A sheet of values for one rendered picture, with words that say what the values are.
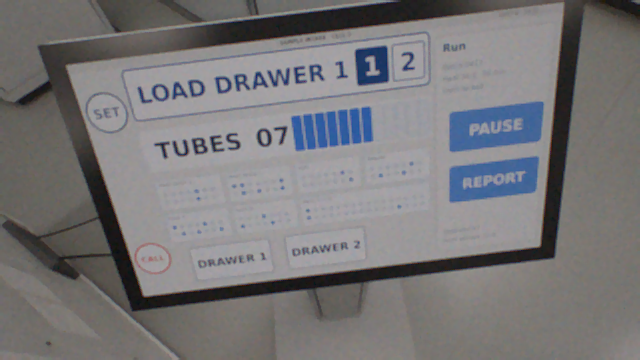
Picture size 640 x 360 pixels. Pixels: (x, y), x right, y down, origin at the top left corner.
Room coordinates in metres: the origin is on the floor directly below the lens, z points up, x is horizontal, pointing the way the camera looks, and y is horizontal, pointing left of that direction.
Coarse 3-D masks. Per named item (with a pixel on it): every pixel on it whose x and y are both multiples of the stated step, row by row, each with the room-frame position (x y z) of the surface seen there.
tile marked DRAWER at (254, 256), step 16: (256, 240) 0.17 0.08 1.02; (192, 256) 0.16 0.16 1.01; (208, 256) 0.16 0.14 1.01; (224, 256) 0.16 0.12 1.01; (240, 256) 0.15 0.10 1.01; (256, 256) 0.15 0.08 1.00; (272, 256) 0.15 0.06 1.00; (208, 272) 0.14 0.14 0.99; (224, 272) 0.14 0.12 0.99; (240, 272) 0.14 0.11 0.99; (256, 272) 0.14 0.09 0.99; (272, 272) 0.14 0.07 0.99
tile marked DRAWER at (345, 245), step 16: (288, 240) 0.16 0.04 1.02; (304, 240) 0.16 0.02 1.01; (320, 240) 0.16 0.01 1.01; (336, 240) 0.16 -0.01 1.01; (352, 240) 0.16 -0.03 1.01; (288, 256) 0.15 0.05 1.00; (304, 256) 0.15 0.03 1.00; (320, 256) 0.14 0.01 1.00; (336, 256) 0.14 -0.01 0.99; (352, 256) 0.14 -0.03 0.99
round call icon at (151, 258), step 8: (160, 240) 0.18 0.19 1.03; (136, 248) 0.17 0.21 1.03; (144, 248) 0.17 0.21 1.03; (152, 248) 0.17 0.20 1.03; (160, 248) 0.17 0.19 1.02; (168, 248) 0.17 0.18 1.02; (136, 256) 0.16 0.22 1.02; (144, 256) 0.16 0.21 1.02; (152, 256) 0.16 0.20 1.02; (160, 256) 0.16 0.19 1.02; (168, 256) 0.16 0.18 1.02; (136, 264) 0.16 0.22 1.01; (144, 264) 0.16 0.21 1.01; (152, 264) 0.16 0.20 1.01; (160, 264) 0.16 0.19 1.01; (168, 264) 0.15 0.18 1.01; (144, 272) 0.15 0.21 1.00; (152, 272) 0.15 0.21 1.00; (160, 272) 0.15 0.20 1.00; (168, 272) 0.15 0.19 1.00; (176, 272) 0.15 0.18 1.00
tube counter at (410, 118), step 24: (264, 120) 0.25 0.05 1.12; (288, 120) 0.25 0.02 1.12; (312, 120) 0.25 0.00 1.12; (336, 120) 0.25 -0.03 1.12; (360, 120) 0.24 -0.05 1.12; (384, 120) 0.24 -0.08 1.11; (408, 120) 0.24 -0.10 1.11; (264, 144) 0.24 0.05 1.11; (288, 144) 0.23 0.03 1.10; (312, 144) 0.23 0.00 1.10; (336, 144) 0.23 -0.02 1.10; (360, 144) 0.23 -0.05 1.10
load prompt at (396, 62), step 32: (416, 32) 0.29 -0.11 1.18; (160, 64) 0.30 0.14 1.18; (192, 64) 0.29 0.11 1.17; (224, 64) 0.29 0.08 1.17; (256, 64) 0.29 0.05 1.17; (288, 64) 0.29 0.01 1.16; (320, 64) 0.28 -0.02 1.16; (352, 64) 0.28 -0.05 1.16; (384, 64) 0.28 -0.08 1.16; (416, 64) 0.28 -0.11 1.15; (128, 96) 0.28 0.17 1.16; (160, 96) 0.28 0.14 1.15; (192, 96) 0.27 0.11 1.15; (224, 96) 0.27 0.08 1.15; (256, 96) 0.27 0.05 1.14; (288, 96) 0.27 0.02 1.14; (320, 96) 0.26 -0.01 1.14
